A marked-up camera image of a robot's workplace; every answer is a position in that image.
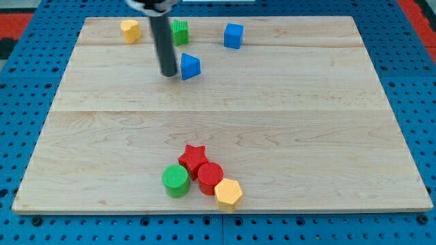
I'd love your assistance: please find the yellow hexagon block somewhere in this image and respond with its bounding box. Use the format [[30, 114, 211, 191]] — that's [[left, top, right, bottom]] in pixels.
[[214, 178, 243, 213]]

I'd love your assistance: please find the silver robot tool mount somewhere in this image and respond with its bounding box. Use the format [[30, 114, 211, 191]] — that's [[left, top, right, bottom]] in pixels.
[[125, 0, 180, 16]]

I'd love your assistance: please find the light wooden board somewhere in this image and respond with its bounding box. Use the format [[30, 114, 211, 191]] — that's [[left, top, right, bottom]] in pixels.
[[12, 16, 433, 215]]

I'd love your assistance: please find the green star block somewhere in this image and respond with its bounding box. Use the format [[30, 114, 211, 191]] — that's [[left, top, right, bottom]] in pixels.
[[170, 20, 189, 46]]

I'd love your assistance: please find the green cylinder block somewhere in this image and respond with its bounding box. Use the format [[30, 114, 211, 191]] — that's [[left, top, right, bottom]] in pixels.
[[161, 165, 190, 198]]

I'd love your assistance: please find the red star block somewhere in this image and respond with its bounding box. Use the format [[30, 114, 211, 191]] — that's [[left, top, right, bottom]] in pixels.
[[178, 144, 208, 180]]

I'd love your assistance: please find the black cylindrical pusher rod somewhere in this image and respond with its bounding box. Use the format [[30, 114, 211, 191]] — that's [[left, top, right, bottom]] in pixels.
[[149, 14, 177, 77]]

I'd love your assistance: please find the blue cube block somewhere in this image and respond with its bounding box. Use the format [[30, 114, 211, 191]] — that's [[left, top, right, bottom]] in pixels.
[[223, 23, 244, 49]]

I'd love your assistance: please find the blue triangle block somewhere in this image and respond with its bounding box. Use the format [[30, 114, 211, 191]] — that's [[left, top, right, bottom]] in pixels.
[[181, 53, 201, 80]]

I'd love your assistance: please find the red cylinder block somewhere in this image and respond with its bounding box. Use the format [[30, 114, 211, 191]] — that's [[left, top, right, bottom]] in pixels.
[[198, 163, 224, 195]]

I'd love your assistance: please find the yellow heart block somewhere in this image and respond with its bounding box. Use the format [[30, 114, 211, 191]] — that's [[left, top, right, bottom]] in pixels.
[[120, 20, 142, 44]]

